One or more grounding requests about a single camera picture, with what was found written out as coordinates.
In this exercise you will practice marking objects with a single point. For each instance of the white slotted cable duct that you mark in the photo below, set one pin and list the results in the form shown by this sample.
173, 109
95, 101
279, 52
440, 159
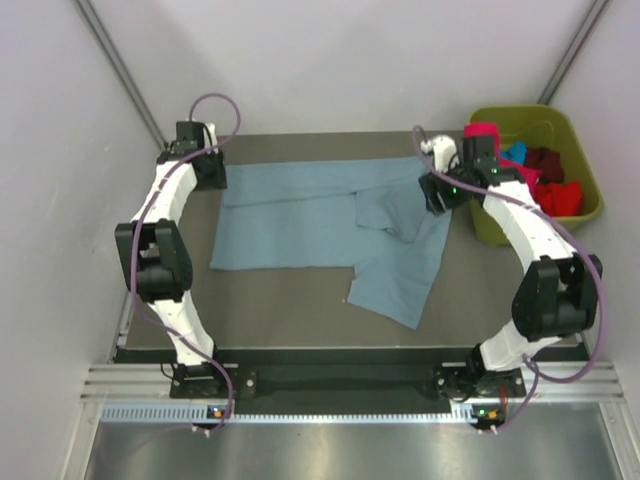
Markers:
208, 414

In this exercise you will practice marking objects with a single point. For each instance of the left aluminium corner post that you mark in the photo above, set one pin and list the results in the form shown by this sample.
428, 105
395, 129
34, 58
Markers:
110, 51

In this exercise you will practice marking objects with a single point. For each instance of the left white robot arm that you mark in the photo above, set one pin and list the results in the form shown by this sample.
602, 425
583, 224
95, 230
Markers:
156, 263

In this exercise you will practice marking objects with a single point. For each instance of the aluminium front rail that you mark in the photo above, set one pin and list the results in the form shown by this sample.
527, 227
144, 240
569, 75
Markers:
138, 382

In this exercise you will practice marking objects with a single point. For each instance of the red t shirt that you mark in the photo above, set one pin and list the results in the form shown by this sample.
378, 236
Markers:
560, 200

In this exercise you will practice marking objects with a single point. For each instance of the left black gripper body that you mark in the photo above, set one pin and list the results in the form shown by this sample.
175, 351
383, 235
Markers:
215, 178

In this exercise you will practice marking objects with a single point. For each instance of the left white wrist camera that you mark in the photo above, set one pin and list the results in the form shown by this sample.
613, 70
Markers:
210, 135

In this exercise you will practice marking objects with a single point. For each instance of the aluminium corner post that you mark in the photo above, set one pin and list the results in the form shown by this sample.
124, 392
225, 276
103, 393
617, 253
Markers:
587, 26
110, 51

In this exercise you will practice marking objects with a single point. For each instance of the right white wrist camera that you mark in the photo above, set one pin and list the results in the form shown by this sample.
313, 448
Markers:
441, 152

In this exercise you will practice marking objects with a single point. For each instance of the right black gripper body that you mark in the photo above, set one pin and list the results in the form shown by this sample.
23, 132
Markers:
449, 194

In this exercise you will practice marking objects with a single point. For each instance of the right aluminium corner post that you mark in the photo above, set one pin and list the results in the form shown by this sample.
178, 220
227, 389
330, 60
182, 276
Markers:
587, 26

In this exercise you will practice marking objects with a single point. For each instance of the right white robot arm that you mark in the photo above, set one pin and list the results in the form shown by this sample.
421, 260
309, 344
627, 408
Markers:
561, 290

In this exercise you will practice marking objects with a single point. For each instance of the light blue t shirt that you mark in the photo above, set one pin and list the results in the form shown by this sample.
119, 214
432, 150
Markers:
369, 215

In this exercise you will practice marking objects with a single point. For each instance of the dark maroon t shirt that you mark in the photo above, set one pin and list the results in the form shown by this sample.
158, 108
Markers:
546, 162

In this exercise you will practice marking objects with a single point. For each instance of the olive green plastic bin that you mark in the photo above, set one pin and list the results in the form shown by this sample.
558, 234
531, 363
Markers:
543, 126

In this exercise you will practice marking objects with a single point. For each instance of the cyan t shirt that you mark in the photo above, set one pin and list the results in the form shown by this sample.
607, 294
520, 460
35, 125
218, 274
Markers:
515, 153

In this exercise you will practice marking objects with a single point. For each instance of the pink t shirt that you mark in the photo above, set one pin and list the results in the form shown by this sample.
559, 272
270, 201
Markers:
531, 177

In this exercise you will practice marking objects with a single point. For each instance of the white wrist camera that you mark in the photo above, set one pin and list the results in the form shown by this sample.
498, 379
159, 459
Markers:
210, 135
441, 152

